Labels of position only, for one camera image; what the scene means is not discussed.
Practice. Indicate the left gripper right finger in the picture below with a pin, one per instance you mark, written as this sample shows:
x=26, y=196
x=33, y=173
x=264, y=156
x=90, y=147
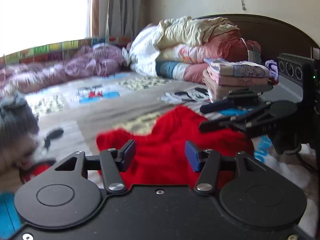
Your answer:
x=206, y=163

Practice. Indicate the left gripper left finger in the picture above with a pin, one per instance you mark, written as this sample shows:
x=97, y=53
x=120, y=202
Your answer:
x=115, y=161

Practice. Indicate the red knit sweater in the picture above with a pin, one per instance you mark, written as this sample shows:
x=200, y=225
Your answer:
x=160, y=157

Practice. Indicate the colourful folded clothes stack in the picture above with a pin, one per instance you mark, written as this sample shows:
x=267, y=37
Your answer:
x=271, y=65

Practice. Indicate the folded pink cream clothes stack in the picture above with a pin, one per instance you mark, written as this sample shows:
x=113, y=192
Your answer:
x=222, y=76

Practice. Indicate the folded grey blue clothes pile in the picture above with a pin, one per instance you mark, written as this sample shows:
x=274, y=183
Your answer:
x=18, y=123

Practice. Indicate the Mickey Mouse plush blanket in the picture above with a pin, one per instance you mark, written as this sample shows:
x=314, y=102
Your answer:
x=134, y=103

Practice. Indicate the dark wooden headboard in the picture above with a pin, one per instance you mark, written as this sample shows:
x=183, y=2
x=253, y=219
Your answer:
x=273, y=35

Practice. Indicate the purple quilt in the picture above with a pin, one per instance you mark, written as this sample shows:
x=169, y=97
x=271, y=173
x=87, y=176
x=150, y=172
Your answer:
x=99, y=60

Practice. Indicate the stacked quilts pile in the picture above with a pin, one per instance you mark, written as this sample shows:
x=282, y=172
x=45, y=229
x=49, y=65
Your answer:
x=176, y=45

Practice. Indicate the colourful alphabet foam border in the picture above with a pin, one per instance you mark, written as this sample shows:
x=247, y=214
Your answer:
x=59, y=51

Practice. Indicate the grey curtain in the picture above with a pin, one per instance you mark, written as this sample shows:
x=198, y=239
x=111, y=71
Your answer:
x=117, y=18

